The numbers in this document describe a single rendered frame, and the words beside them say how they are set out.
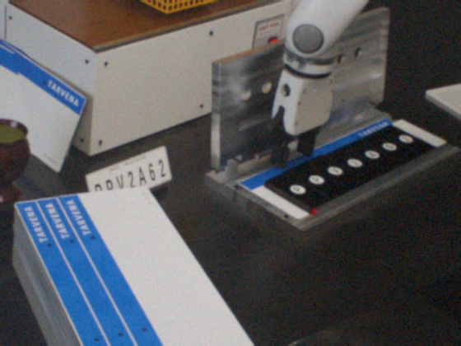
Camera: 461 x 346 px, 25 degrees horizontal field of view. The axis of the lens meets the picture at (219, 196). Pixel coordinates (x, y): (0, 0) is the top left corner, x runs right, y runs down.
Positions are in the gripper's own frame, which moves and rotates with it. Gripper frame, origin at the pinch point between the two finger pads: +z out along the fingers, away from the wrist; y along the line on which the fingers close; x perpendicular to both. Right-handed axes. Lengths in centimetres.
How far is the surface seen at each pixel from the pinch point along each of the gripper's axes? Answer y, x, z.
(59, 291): -59, -13, -6
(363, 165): 8.0, -9.0, 1.0
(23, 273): -54, 1, 2
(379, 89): 27.8, 3.3, -2.6
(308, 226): -13.0, -14.6, 1.9
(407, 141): 21.5, -8.4, 0.9
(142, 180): -25.4, 9.0, 1.4
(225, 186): -14.7, 1.0, 2.3
